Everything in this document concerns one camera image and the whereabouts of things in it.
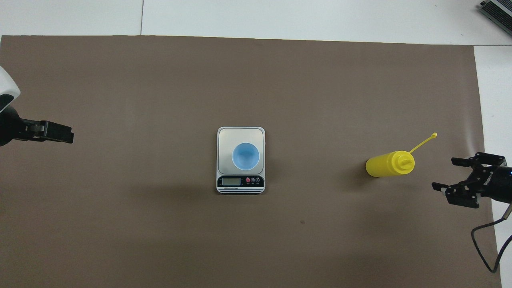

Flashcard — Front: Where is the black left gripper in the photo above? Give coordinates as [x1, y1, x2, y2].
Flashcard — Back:
[0, 103, 75, 147]

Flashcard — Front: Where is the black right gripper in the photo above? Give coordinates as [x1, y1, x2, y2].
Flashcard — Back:
[432, 152, 512, 209]

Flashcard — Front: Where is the yellow squeeze bottle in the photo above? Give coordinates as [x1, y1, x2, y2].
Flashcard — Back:
[366, 133, 438, 178]

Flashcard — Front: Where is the light blue plastic cup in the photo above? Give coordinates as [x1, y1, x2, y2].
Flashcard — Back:
[232, 142, 260, 170]

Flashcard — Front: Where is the silver digital kitchen scale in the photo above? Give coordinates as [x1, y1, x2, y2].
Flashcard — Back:
[216, 126, 266, 194]

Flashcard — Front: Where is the grey ribbed metal device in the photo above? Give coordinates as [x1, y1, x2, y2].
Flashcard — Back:
[479, 0, 512, 37]

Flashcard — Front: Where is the brown table mat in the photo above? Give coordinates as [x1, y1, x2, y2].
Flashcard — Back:
[0, 35, 502, 288]

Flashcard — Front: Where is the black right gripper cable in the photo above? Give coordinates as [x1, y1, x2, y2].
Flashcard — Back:
[471, 202, 512, 274]

